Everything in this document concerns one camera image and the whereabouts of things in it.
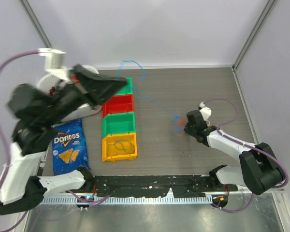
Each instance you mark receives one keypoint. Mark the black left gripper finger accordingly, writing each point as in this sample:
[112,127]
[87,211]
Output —
[100,95]
[101,85]

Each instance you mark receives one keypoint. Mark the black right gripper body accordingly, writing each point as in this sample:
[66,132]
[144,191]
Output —
[190,130]

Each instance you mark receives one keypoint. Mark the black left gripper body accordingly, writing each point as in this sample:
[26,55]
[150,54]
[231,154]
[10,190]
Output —
[70,97]

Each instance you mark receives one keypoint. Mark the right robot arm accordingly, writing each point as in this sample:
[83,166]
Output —
[258,169]

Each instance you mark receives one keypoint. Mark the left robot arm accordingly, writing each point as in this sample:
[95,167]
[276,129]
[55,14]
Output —
[37,112]

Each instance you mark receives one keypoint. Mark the dark red toy grapes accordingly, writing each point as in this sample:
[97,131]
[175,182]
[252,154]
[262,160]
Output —
[52,91]

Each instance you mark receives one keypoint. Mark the far green bin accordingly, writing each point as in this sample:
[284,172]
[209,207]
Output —
[125,89]

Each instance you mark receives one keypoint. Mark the green bin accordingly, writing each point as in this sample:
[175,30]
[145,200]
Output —
[118,124]
[125,89]

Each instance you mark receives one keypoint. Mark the red bin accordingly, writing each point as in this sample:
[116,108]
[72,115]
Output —
[118,104]

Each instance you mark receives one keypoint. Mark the white plastic basket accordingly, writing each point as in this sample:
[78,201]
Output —
[48,81]

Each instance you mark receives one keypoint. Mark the near green bin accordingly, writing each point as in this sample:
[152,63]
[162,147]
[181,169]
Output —
[118,124]

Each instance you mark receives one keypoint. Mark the yellow bin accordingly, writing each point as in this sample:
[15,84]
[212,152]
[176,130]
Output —
[119,147]

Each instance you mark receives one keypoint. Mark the blue Doritos bag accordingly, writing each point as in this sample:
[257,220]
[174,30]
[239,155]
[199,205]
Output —
[69,148]

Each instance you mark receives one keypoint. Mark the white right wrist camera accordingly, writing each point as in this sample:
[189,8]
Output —
[205,111]

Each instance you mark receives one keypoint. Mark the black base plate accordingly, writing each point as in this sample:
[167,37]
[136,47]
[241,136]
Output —
[154,186]

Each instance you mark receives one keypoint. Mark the left aluminium frame post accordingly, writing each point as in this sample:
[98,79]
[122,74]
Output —
[35,22]

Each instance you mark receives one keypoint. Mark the aluminium frame post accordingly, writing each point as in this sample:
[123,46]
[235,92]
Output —
[35,22]
[254,32]

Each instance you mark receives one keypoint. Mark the white slotted cable duct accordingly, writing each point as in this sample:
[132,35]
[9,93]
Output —
[168,199]

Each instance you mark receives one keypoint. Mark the right aluminium frame post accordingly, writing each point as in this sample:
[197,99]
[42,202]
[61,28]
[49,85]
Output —
[254,32]

